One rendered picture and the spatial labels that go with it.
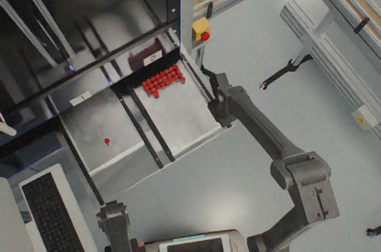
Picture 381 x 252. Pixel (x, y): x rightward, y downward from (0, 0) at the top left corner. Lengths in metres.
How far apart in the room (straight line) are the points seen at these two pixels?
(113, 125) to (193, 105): 0.36
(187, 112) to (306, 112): 1.25
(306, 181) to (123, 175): 0.89
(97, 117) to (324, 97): 1.68
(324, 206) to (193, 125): 0.84
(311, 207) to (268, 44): 2.04
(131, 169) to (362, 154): 1.69
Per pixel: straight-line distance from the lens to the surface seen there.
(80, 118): 1.60
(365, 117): 2.14
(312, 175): 0.82
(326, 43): 2.21
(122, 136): 1.54
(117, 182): 1.52
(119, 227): 0.97
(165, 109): 1.56
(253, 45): 2.72
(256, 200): 2.42
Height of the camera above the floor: 2.37
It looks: 74 degrees down
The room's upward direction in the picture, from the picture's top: 6 degrees counter-clockwise
